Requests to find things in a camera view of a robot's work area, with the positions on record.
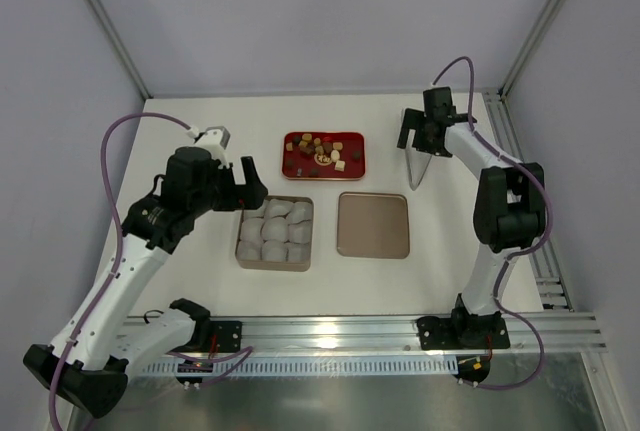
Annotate gold tin box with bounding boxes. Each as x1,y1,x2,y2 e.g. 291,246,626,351
234,196,314,272

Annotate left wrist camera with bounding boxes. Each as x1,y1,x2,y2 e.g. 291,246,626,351
194,126,231,168

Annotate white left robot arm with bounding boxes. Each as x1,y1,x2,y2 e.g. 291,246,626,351
23,146,268,419

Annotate aluminium mounting rail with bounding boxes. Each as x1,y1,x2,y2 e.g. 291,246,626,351
114,311,609,354

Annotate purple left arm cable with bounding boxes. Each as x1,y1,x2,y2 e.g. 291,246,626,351
47,113,194,431

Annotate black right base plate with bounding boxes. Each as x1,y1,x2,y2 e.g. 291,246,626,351
416,312,511,351

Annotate aluminium side rail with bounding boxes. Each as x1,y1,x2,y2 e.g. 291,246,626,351
482,90,574,312

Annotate gold tin lid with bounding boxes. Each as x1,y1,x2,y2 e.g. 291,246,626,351
336,192,410,259

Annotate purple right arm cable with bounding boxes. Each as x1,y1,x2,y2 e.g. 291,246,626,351
432,56,556,391

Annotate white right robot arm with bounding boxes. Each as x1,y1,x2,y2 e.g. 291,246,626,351
397,87,547,350

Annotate slotted cable duct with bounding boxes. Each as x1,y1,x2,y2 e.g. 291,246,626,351
140,353,458,379

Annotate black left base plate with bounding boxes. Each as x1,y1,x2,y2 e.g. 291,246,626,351
209,320,243,355

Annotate red chocolate tray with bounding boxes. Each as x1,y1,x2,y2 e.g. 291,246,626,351
281,131,366,181

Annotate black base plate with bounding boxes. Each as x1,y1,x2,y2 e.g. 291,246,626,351
209,320,243,355
416,312,511,351

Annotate metal serving tongs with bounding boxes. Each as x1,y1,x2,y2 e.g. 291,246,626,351
405,148,433,191

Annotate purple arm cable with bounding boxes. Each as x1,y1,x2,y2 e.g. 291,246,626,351
432,56,556,391
47,113,194,431

